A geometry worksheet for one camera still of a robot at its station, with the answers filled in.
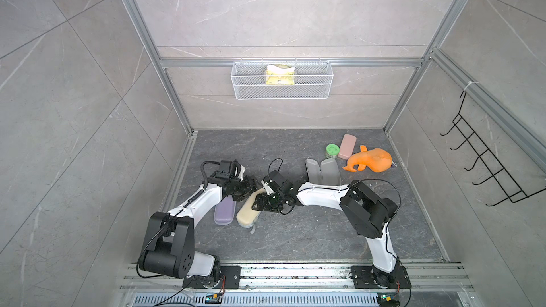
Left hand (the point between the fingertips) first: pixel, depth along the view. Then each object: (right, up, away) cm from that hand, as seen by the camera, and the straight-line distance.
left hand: (259, 186), depth 88 cm
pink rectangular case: (+45, +16, +22) cm, 52 cm away
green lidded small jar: (+35, +15, +17) cm, 42 cm away
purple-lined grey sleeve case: (-14, -10, -1) cm, 18 cm away
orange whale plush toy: (+54, +10, +10) cm, 56 cm away
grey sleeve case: (+31, +4, +13) cm, 34 cm away
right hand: (0, -10, 0) cm, 10 cm away
